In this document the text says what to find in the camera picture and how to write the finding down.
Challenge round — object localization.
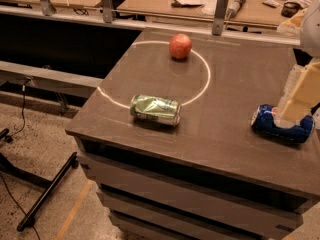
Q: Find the black metal stand base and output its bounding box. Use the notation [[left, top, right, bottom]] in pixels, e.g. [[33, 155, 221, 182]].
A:
[[0, 127, 79, 233]]

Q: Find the grey metal bracket left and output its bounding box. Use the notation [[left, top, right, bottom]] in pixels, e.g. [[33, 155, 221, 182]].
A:
[[40, 0, 56, 16]]

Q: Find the red apple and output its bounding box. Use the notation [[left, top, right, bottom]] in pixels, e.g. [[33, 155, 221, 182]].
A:
[[169, 34, 192, 59]]

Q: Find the blue pepsi can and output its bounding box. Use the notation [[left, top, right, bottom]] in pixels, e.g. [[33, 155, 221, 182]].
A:
[[251, 104, 315, 144]]

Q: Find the grey drawer cabinet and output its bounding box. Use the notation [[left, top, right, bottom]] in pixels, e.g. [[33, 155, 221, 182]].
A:
[[67, 29, 320, 240]]

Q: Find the grey metal bracket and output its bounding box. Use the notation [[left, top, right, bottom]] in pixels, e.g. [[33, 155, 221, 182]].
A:
[[40, 0, 56, 16], [212, 0, 229, 36], [101, 0, 114, 23]]

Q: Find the black round cup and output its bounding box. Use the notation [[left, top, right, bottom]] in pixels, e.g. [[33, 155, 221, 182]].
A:
[[281, 2, 301, 18]]

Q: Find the black floor cable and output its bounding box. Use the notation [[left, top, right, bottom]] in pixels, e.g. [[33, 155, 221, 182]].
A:
[[0, 78, 42, 240]]

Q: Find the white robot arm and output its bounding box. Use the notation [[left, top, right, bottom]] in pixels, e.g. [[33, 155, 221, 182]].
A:
[[274, 0, 320, 128]]

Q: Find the grey metal bracket middle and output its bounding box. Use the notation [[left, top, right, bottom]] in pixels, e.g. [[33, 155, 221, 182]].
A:
[[101, 0, 114, 23]]

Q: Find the crushed green soda can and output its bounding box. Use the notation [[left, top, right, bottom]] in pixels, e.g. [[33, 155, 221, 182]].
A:
[[130, 95, 181, 127]]

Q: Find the black and white handheld tool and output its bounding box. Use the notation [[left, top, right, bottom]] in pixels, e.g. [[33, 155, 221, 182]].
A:
[[227, 0, 246, 18]]

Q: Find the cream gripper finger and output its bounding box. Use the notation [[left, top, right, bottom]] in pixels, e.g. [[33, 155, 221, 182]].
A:
[[276, 61, 320, 124]]

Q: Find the grey metal bracket right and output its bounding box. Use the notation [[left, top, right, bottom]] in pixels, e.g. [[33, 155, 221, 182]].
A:
[[212, 0, 229, 36]]

